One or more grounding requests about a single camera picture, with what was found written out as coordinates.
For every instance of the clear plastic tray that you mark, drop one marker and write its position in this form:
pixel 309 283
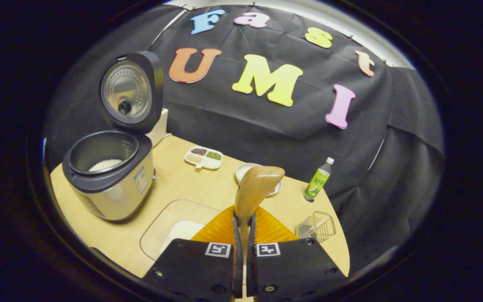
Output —
pixel 157 235

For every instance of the white divided bean dish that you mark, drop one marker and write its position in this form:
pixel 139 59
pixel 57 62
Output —
pixel 203 158

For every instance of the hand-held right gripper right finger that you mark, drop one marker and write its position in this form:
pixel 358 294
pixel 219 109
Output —
pixel 292 268

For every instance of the white round plate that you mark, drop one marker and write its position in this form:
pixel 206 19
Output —
pixel 241 172

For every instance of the white rice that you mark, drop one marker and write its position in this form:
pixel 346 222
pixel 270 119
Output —
pixel 105 164

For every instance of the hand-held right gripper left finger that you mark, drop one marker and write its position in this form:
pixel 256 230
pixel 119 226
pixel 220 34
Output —
pixel 191 270

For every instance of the black silver rice cooker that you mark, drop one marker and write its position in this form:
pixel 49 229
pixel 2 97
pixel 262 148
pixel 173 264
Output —
pixel 115 193

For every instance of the green label drink bottle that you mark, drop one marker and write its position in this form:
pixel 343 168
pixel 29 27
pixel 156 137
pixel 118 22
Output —
pixel 318 180

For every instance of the wooden spoon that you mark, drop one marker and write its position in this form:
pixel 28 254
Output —
pixel 256 188

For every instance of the black backdrop cloth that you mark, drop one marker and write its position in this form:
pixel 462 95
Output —
pixel 266 134

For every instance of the white toaster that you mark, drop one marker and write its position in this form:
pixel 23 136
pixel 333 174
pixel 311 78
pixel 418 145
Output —
pixel 159 126

